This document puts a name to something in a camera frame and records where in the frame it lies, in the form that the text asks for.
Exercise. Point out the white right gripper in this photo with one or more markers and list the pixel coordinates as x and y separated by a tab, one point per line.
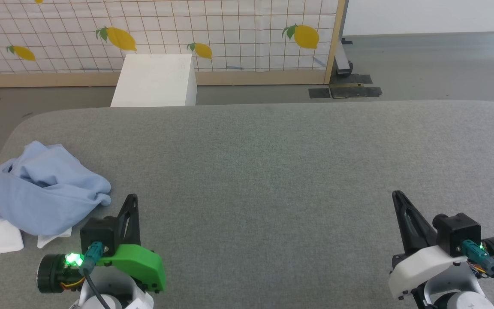
423	266

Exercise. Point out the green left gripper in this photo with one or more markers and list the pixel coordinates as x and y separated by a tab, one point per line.
140	264

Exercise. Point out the light blue polo shirt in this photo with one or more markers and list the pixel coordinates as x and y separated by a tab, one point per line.
41	193

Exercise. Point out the white box cabinet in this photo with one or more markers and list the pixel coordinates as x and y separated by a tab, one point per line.
155	81

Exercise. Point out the grey fabric sofa seat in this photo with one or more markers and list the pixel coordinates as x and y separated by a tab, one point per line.
272	180

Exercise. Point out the black floor plate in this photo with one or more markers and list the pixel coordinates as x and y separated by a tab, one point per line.
354	88

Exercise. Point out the small black floor tape patch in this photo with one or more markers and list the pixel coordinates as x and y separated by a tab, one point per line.
319	93

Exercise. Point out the black partition stand foot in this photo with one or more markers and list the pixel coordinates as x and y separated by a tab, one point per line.
342	64

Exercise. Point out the lemon print partition screen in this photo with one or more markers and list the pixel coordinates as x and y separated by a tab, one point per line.
157	25

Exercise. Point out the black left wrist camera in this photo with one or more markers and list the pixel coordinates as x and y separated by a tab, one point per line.
97	234

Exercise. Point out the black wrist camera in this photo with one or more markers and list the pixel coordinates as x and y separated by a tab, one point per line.
459	231
97	234

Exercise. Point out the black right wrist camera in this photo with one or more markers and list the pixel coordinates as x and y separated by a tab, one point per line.
459	231

